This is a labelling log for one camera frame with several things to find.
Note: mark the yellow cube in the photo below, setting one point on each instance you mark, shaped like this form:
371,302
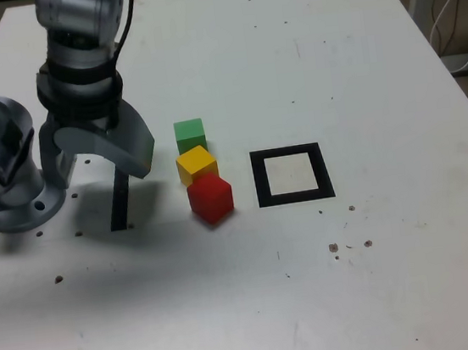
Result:
196,162

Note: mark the black tape strip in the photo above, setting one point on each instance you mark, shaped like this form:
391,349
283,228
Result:
118,206

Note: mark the red cube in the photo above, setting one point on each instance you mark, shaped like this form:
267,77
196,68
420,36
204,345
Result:
211,199

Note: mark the black tape square outline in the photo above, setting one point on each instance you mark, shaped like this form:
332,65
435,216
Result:
260,180

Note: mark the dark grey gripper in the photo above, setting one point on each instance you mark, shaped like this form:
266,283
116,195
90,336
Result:
106,123

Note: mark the green cube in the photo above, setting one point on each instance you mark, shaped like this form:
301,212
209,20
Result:
189,131

